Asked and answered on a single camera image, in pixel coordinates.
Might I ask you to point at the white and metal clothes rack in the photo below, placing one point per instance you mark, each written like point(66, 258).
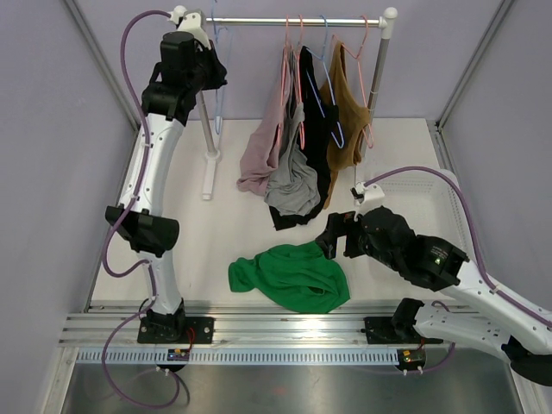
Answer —
point(384, 24)

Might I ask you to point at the pink tank top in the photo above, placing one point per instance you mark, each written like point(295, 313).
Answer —
point(261, 157)

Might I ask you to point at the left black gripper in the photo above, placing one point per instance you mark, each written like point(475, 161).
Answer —
point(210, 55)

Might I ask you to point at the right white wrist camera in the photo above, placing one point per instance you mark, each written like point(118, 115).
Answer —
point(367, 197)

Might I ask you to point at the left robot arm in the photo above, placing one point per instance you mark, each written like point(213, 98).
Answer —
point(188, 66)

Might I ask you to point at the black tank top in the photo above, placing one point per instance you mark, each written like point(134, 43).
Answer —
point(319, 120)

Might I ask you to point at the grey tank top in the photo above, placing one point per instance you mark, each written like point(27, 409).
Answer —
point(292, 188)

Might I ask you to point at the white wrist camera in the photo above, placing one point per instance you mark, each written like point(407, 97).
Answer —
point(191, 21)
point(367, 197)

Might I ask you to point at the white slotted cable duct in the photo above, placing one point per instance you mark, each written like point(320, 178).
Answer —
point(243, 356)

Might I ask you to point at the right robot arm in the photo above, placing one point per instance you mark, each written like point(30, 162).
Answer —
point(514, 329)

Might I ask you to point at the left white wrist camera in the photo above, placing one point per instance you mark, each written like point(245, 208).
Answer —
point(191, 21)

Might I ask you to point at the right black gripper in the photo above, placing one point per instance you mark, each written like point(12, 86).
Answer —
point(336, 226)

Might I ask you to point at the pink hanger with brown top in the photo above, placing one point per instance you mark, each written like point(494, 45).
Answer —
point(357, 55)

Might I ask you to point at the green tank top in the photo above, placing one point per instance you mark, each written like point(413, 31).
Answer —
point(298, 278)

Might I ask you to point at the white plastic basket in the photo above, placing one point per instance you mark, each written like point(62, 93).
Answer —
point(429, 205)

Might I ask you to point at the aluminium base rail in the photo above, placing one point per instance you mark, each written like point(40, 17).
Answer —
point(238, 326)

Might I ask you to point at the brown tank top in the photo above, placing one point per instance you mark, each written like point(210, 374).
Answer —
point(352, 117)

